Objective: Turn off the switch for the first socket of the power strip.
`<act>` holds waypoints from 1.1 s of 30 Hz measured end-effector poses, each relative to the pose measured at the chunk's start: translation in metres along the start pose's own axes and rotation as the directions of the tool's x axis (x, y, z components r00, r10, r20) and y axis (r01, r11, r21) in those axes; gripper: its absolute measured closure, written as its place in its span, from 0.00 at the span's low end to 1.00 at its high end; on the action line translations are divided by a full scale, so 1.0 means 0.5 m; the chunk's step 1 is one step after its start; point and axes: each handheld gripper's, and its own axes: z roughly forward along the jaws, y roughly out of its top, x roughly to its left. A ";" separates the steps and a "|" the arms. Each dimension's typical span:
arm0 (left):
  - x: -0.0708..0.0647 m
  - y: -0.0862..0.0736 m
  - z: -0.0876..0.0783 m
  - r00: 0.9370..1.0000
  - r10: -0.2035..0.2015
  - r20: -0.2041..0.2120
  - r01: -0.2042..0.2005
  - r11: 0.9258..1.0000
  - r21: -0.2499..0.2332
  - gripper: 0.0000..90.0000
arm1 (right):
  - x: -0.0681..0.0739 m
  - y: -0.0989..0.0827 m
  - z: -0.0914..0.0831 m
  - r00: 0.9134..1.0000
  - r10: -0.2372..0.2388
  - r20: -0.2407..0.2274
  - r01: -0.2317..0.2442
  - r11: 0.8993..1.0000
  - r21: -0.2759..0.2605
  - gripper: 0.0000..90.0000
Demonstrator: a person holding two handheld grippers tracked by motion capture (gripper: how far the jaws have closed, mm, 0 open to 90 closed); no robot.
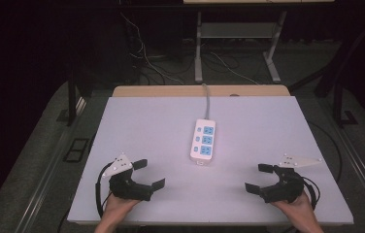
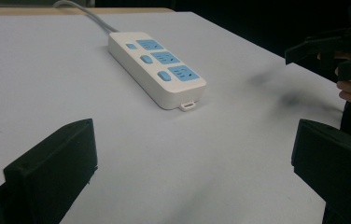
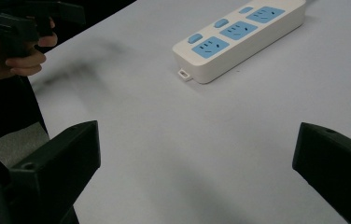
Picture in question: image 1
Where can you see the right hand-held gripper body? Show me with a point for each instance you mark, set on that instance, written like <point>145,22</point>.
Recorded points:
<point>284,186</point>

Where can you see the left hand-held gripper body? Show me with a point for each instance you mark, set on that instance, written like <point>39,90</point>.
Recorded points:
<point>128,187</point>

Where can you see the white power strip blue sockets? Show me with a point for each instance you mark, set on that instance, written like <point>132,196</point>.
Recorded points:
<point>197,152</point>

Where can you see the person's left hand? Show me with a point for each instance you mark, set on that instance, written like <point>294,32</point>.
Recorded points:
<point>116,208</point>

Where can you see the person's right hand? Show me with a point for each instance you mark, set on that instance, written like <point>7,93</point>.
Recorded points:
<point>295,208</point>

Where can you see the black metal stand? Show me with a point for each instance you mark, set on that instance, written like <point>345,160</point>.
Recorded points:
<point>72,103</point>
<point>340,103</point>

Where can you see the black rectangular floor frame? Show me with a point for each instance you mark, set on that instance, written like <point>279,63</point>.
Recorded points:
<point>76,149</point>

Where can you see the grey metal desk frame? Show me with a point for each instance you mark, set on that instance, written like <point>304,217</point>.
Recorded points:
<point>235,30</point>

